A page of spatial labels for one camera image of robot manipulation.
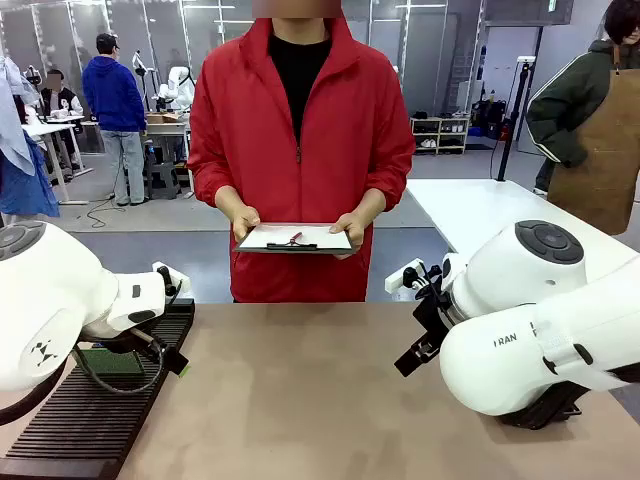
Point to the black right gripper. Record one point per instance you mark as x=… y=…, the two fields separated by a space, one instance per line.
x=432 y=320

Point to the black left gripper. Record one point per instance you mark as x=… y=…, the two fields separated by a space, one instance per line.
x=150 y=342

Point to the green PCB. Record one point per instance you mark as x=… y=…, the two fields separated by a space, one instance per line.
x=112 y=362

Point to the dark clipboard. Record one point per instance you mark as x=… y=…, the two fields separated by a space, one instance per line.
x=306 y=246

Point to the person's left forearm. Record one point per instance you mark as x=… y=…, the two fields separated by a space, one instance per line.
x=385 y=192

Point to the person's right forearm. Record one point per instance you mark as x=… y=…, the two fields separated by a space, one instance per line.
x=215 y=185

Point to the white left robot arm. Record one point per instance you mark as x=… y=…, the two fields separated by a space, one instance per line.
x=50 y=300

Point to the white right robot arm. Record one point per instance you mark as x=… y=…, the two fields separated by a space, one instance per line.
x=500 y=350

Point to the person's left hand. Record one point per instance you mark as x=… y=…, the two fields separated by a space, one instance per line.
x=352 y=230

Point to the person's right hand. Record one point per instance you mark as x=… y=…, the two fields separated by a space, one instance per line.
x=245 y=222

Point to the large black slotted rack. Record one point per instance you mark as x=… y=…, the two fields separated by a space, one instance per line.
x=100 y=425

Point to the small black slotted rack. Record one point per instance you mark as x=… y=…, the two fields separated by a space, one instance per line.
x=545 y=407

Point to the large white table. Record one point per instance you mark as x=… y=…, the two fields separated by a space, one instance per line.
x=475 y=210

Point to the red pen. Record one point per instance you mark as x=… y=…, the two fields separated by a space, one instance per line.
x=296 y=237

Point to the grey plastic stool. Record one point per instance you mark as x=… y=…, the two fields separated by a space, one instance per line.
x=162 y=180

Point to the low shelf with shoes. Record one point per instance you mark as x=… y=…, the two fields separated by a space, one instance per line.
x=440 y=135

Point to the light blue hanging garment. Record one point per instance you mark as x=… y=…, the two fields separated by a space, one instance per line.
x=25 y=190

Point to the person in red jacket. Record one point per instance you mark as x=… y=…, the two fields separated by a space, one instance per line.
x=250 y=125

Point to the black tripod stand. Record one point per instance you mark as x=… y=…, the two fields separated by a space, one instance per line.
x=510 y=130

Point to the black equipment pile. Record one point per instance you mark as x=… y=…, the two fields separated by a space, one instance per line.
x=487 y=117

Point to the white background desk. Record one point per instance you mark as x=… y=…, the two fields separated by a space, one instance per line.
x=50 y=129

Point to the person in blue hoodie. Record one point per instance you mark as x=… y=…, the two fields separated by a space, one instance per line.
x=112 y=95

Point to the person in brown apron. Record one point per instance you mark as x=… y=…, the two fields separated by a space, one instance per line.
x=600 y=150

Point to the seated person in varsity jacket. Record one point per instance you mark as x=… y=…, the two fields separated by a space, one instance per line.
x=62 y=102

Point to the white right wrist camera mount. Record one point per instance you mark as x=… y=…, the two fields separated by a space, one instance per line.
x=398 y=281

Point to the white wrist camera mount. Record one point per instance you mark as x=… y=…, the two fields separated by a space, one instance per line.
x=398 y=281
x=177 y=282

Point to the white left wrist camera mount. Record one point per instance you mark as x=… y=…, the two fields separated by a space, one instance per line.
x=177 y=282

